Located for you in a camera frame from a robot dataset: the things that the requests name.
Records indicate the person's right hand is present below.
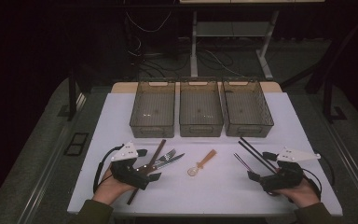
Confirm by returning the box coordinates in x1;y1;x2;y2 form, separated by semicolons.
272;176;322;209

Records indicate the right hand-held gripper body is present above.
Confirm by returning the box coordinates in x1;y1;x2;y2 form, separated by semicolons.
259;147;322;192

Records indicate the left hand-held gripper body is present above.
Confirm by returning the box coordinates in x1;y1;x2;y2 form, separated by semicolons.
109;141;152;191

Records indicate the person's left hand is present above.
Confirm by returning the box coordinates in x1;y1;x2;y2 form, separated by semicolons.
92;167;138;207

